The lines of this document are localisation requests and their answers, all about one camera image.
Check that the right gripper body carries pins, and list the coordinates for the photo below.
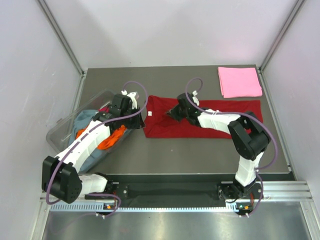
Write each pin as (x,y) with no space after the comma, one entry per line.
(177,112)

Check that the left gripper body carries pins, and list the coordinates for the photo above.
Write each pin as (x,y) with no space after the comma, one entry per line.
(132,122)

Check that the red t shirt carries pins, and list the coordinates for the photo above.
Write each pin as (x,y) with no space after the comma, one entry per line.
(160,125)

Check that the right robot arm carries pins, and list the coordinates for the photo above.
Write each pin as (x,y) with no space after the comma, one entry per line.
(249,136)

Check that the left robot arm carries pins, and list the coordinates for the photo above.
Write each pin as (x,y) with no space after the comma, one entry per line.
(61,176)

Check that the magenta t shirt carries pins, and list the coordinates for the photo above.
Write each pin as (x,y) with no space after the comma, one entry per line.
(105,109)

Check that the orange t shirt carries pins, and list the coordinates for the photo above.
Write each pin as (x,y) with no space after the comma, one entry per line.
(110,141)

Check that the grey blue t shirt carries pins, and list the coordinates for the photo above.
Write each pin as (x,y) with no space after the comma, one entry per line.
(81,122)

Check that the folded pink t shirt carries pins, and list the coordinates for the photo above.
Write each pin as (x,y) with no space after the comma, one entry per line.
(239,82)

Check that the clear plastic bin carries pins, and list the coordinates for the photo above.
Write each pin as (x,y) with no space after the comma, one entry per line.
(58,136)

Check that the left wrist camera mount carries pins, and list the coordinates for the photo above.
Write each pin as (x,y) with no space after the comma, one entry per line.
(134,96)

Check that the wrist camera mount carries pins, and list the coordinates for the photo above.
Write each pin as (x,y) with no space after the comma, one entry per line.
(134,96)
(193,98)

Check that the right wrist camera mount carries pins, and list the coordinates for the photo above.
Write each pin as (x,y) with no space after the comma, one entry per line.
(193,98)

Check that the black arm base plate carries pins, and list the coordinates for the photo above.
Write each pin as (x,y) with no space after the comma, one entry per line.
(214,186)

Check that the left aluminium frame post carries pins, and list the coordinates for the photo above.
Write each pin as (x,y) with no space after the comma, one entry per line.
(60,35)

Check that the aluminium frame post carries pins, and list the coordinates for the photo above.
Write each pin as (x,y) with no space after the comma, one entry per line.
(293,13)
(60,35)

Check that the right aluminium frame post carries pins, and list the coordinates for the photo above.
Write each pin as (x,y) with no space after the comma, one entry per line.
(293,13)

